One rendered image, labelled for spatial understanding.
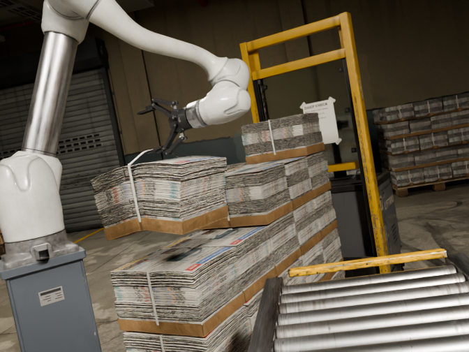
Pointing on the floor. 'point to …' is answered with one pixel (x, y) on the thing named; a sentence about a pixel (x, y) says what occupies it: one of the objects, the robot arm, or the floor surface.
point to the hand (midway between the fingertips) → (146, 131)
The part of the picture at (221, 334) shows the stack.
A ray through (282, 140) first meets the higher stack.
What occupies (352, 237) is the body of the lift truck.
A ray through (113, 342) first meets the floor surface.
